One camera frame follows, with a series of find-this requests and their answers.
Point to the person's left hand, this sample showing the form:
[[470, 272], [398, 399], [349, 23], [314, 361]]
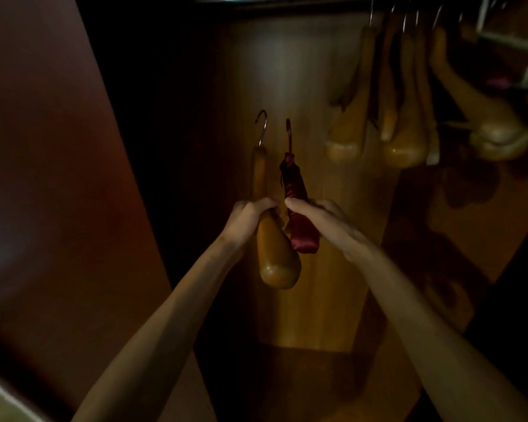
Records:
[[242, 224]]

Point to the person's right hand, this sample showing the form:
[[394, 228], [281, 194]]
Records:
[[334, 228]]

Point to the person's right fingers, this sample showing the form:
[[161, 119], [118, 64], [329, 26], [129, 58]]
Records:
[[306, 208]]

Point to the person's left fingers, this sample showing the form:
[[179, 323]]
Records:
[[258, 205]]

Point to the red satin padded hanger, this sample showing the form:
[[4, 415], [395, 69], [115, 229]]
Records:
[[306, 237]]

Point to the wooden clothes hanger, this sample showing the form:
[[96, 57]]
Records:
[[350, 127], [388, 105], [407, 144], [276, 259], [427, 114], [493, 127]]

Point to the person's left forearm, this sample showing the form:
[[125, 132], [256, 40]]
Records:
[[167, 333]]

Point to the person's right forearm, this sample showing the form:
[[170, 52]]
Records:
[[427, 338]]

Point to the brown wardrobe door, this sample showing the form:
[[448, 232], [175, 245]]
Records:
[[53, 180]]

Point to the white clothes hanger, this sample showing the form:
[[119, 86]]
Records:
[[510, 40]]

